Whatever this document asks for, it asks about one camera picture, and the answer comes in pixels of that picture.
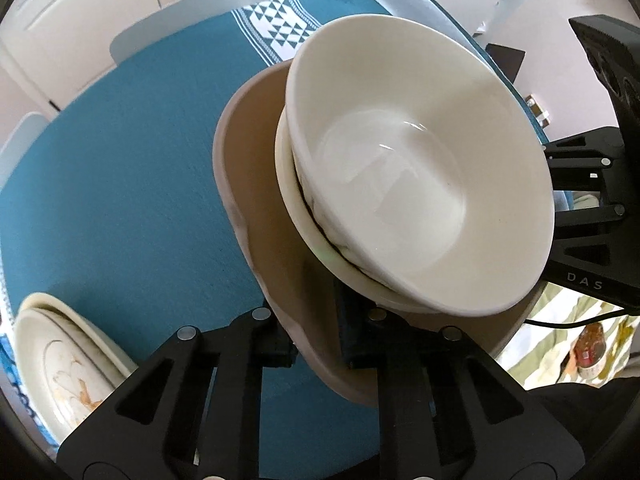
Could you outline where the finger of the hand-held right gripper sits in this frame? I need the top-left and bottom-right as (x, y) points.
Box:
(550, 203), (626, 241)
(540, 127), (626, 193)

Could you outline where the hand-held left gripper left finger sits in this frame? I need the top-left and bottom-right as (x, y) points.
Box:
(56, 305), (300, 480)

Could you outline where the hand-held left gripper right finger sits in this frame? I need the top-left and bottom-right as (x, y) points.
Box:
(334, 277), (586, 480)

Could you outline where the pink square bowl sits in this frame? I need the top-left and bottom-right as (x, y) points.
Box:
(212, 62), (543, 408)

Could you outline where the cream round bowl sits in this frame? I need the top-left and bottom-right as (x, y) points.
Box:
(274, 105), (436, 313)

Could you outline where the white round bowl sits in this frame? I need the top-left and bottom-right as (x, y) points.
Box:
(284, 16), (556, 317)

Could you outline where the black box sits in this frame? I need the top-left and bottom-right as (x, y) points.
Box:
(486, 42), (527, 84)

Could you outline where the brown sauce bottle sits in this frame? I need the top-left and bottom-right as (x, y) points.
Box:
(575, 322), (609, 382)

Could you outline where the green striped cloth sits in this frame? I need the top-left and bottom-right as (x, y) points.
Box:
(495, 282), (640, 391)

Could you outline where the cream patterned plate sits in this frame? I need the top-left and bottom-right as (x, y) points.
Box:
(12, 310), (127, 443)

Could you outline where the blue patterned tablecloth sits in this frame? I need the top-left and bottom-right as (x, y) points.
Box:
(0, 0), (546, 466)

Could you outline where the white panel door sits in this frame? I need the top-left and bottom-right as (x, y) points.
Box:
(0, 0), (168, 111)

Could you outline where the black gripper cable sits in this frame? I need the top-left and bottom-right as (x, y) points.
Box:
(525, 305), (640, 332)

